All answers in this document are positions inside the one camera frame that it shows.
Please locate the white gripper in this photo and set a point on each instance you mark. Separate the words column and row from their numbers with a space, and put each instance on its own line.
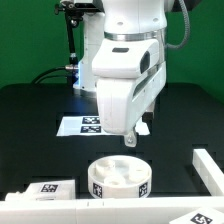
column 129, row 78

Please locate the white round stool seat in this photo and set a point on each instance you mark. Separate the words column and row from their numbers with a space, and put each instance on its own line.
column 119, row 176

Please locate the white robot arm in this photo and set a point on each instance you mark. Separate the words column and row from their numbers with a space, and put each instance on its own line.
column 124, row 20

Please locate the white fiducial marker sheet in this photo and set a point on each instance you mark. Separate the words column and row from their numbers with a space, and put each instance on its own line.
column 80, row 126

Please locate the white L-shaped fence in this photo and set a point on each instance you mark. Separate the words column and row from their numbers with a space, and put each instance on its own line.
column 156, row 210

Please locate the white tagged part corner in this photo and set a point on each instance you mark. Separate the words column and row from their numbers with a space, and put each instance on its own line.
column 201, row 216

